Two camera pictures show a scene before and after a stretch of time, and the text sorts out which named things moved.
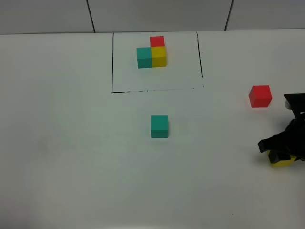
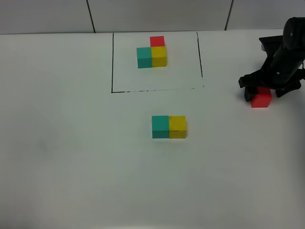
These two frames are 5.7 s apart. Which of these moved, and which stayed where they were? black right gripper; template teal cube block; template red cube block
Moved: black right gripper
Stayed: template red cube block; template teal cube block
